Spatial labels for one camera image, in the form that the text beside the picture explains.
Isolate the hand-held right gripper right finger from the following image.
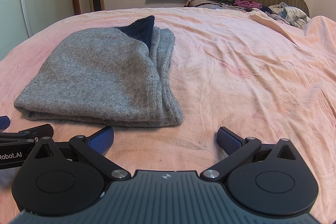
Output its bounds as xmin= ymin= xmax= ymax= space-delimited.
xmin=200 ymin=126 xmax=298 ymax=184

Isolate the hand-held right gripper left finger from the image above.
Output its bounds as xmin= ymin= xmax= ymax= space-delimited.
xmin=34 ymin=126 xmax=132 ymax=183

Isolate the grey and navy knit sweater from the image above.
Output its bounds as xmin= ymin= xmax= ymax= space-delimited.
xmin=14 ymin=15 xmax=184 ymax=128

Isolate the pink bed sheet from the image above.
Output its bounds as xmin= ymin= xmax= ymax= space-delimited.
xmin=0 ymin=7 xmax=336 ymax=224

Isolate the purple cloth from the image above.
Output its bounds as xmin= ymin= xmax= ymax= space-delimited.
xmin=234 ymin=0 xmax=263 ymax=10

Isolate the patterned pillow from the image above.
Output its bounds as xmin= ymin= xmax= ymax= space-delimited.
xmin=184 ymin=0 xmax=244 ymax=9

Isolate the light printed garment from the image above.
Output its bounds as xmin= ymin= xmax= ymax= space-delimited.
xmin=265 ymin=2 xmax=311 ymax=28

